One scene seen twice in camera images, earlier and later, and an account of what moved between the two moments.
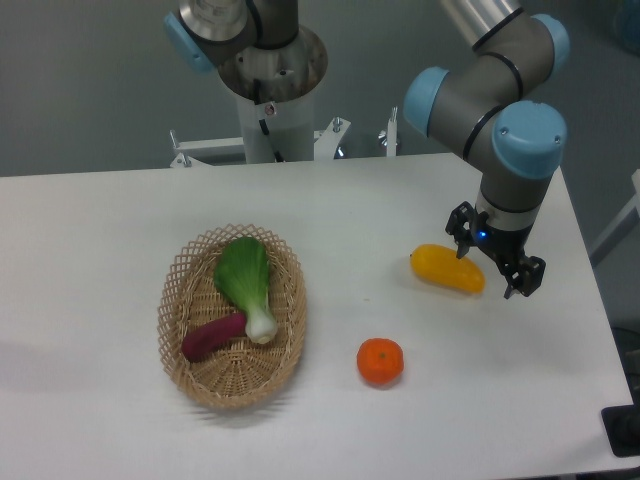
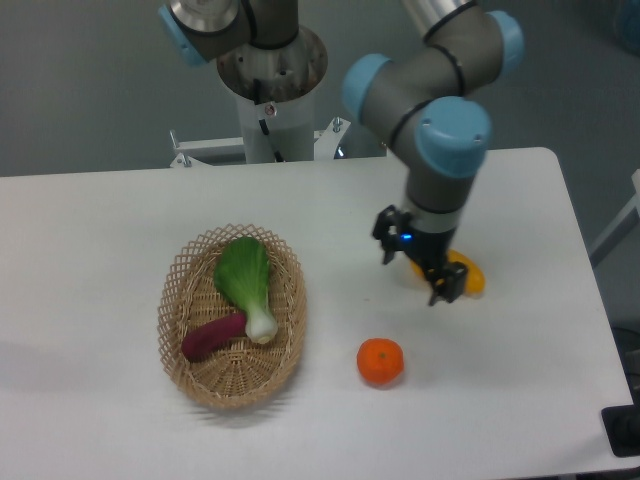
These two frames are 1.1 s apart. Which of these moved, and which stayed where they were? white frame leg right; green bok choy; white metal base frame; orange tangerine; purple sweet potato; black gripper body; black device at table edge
Moved: black gripper body
Stayed: orange tangerine; black device at table edge; green bok choy; white metal base frame; white frame leg right; purple sweet potato
